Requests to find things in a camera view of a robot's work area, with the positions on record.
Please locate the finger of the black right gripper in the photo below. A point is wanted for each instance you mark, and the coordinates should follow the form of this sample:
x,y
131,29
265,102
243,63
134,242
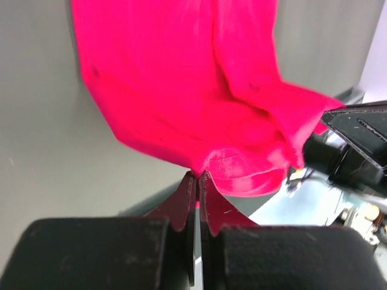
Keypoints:
x,y
363,127

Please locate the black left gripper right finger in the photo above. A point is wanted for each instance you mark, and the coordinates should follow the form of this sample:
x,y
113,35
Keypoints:
x,y
237,253

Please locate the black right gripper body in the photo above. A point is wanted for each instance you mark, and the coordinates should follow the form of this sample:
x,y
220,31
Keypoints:
x,y
344,166

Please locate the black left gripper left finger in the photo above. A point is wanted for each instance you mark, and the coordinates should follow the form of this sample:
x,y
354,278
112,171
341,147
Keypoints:
x,y
152,251

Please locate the crimson red t shirt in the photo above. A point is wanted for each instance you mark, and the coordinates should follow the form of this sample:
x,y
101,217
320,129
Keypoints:
x,y
196,83

